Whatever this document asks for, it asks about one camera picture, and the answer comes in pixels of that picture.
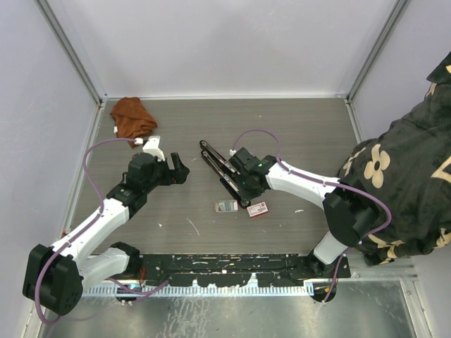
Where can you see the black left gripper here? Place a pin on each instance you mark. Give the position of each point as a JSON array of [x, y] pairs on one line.
[[177, 175]]

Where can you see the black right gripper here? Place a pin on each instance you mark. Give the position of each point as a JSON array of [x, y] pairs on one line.
[[247, 195]]

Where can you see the black stapler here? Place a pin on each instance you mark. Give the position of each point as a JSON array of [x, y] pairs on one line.
[[205, 146], [226, 179]]

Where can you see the red white staple box sleeve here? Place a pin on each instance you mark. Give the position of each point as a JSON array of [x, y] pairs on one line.
[[257, 210]]

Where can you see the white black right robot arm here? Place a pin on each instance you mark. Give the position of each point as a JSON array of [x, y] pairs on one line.
[[350, 211]]

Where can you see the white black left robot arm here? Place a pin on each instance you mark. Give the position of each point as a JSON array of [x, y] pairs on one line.
[[57, 275]]

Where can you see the orange-brown cloth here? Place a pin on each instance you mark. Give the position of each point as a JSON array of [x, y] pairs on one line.
[[132, 119]]

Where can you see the black floral fleece garment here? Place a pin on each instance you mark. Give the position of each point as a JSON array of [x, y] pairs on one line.
[[408, 169]]

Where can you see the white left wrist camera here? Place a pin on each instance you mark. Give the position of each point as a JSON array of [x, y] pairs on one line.
[[152, 147]]

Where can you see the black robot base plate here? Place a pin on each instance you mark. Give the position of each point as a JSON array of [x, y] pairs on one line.
[[227, 270]]

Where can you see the perforated cable duct strip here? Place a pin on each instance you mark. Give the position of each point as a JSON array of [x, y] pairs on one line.
[[251, 289]]

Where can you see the aluminium front rail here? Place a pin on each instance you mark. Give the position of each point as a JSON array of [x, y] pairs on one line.
[[401, 268]]

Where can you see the aluminium frame post left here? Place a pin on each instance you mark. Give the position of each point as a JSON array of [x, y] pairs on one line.
[[53, 13]]

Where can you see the aluminium frame post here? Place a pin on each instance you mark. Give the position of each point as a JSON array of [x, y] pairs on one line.
[[53, 13], [382, 38]]

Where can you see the aluminium frame post right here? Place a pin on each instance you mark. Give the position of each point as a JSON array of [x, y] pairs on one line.
[[382, 38]]

